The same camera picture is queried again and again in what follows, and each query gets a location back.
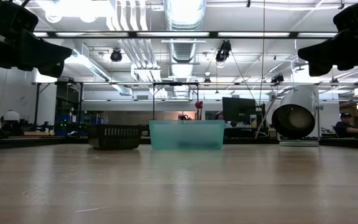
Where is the black mesh basket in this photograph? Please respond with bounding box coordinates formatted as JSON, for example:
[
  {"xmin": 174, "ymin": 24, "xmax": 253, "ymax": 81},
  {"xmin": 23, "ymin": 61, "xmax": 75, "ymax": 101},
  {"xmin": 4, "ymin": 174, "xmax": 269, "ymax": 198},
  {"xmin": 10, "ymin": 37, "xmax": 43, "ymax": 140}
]
[{"xmin": 87, "ymin": 124, "xmax": 142, "ymax": 151}]

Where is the teal translucent plastic bin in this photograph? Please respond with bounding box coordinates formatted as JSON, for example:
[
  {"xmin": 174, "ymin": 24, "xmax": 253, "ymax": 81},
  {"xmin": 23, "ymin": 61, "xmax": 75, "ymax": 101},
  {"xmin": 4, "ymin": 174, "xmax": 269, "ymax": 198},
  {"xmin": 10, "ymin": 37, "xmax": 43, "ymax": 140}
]
[{"xmin": 149, "ymin": 119, "xmax": 226, "ymax": 150}]

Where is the dark shelf cabinet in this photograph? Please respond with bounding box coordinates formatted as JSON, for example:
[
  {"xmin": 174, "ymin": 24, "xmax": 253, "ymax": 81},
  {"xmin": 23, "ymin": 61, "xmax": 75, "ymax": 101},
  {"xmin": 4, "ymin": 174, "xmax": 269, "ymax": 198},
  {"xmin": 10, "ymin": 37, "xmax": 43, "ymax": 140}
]
[{"xmin": 56, "ymin": 83, "xmax": 83, "ymax": 125}]

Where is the white globe lamp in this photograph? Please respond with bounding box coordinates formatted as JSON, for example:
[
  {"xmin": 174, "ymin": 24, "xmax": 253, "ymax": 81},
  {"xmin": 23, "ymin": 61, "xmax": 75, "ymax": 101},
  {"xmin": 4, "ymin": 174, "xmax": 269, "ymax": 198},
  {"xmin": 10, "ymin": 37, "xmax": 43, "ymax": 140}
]
[{"xmin": 2, "ymin": 109, "xmax": 21, "ymax": 134}]

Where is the white cylindrical lamp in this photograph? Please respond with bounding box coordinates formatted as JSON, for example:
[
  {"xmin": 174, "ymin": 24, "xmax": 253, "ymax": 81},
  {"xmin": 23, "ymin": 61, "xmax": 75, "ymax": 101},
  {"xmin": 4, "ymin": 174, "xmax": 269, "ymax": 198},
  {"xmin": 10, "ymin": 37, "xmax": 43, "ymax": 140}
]
[{"xmin": 270, "ymin": 85, "xmax": 324, "ymax": 147}]

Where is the blue storage box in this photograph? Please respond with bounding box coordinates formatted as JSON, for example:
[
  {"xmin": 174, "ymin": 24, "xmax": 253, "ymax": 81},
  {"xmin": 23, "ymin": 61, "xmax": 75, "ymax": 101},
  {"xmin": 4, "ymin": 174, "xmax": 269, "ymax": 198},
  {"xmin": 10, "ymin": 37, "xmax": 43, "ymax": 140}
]
[{"xmin": 88, "ymin": 113, "xmax": 108, "ymax": 125}]

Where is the black computer monitor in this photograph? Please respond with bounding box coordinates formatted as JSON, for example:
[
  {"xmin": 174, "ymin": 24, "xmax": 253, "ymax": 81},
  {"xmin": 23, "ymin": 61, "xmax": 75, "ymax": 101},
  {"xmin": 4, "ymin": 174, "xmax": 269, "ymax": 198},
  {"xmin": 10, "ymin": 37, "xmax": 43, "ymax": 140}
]
[{"xmin": 222, "ymin": 96, "xmax": 257, "ymax": 124}]

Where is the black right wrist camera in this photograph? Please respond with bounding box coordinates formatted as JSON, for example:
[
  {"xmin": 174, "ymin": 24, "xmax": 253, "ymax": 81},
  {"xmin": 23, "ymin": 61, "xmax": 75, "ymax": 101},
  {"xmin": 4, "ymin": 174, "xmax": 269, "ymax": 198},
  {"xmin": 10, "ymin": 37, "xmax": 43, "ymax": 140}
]
[{"xmin": 333, "ymin": 1, "xmax": 358, "ymax": 31}]

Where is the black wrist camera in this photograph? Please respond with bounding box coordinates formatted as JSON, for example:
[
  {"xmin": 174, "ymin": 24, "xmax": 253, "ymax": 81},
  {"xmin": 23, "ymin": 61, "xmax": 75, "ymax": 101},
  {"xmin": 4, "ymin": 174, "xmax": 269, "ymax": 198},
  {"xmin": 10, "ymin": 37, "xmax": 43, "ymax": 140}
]
[
  {"xmin": 333, "ymin": 1, "xmax": 358, "ymax": 31},
  {"xmin": 11, "ymin": 2, "xmax": 40, "ymax": 32}
]

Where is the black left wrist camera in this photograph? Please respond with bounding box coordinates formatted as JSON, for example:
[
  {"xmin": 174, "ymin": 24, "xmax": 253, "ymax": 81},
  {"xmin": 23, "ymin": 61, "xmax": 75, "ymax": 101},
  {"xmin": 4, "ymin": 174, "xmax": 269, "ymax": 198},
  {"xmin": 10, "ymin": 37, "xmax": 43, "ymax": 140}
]
[{"xmin": 11, "ymin": 2, "xmax": 40, "ymax": 32}]

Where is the black background metal frame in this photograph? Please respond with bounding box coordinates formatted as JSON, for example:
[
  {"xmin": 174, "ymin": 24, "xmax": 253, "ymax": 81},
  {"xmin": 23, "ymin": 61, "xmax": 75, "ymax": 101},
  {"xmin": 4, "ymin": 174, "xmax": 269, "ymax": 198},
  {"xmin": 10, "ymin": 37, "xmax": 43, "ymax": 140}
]
[{"xmin": 31, "ymin": 80, "xmax": 358, "ymax": 134}]

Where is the silver ventilation duct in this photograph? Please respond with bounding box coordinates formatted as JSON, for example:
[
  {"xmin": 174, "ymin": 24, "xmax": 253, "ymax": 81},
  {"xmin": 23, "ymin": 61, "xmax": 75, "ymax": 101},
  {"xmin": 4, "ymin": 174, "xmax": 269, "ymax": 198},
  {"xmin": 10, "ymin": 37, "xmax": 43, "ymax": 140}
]
[{"xmin": 163, "ymin": 0, "xmax": 207, "ymax": 63}]

